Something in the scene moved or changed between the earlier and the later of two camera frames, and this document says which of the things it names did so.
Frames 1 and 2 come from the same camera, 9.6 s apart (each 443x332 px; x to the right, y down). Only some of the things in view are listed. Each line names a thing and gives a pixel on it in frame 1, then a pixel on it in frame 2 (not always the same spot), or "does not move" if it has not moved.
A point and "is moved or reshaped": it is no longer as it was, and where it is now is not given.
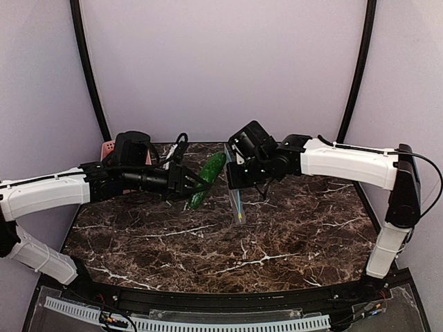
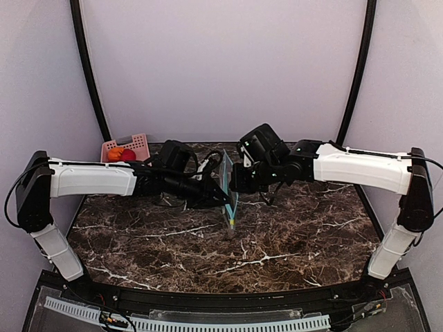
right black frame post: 367,37 does not move
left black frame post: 87,62 does not move
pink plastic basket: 108,147 is moved or reshaped
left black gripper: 175,180 → 206,193
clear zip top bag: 234,194 → 223,169
